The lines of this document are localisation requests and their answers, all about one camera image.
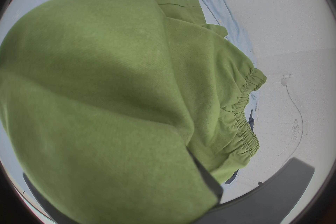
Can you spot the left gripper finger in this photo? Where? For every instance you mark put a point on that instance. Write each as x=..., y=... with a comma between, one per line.
x=207, y=178

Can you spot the green shorts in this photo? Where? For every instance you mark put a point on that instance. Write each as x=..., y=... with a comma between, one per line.
x=105, y=86

